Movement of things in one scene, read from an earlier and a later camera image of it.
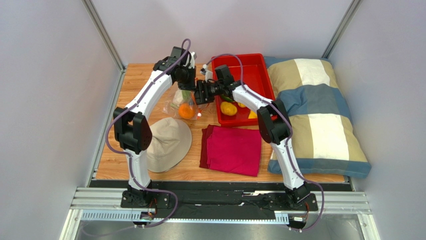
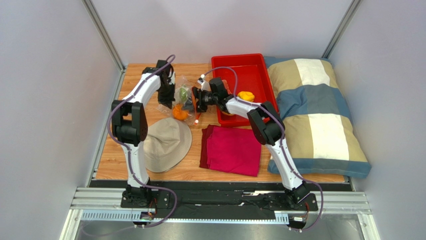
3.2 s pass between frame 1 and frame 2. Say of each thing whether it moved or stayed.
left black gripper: moved
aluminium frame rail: stayed
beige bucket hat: stayed
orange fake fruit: moved
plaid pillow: stayed
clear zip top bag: stayed
